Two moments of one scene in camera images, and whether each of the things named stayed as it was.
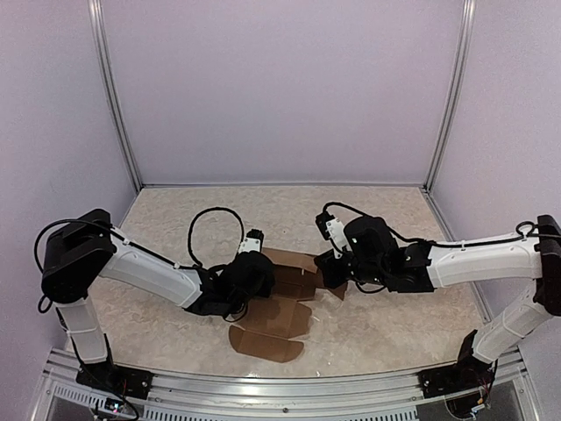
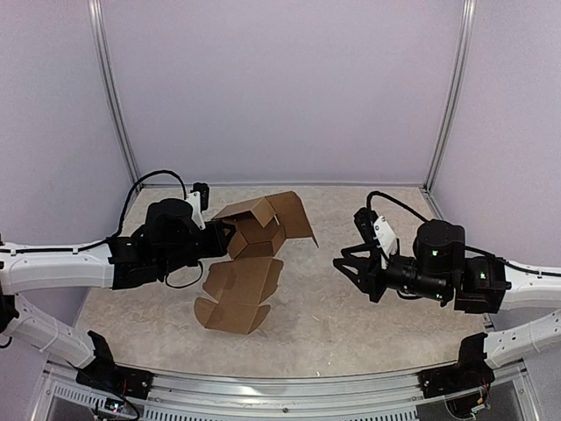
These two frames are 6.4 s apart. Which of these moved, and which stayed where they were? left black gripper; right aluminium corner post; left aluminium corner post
Moved: left black gripper
Stayed: left aluminium corner post; right aluminium corner post
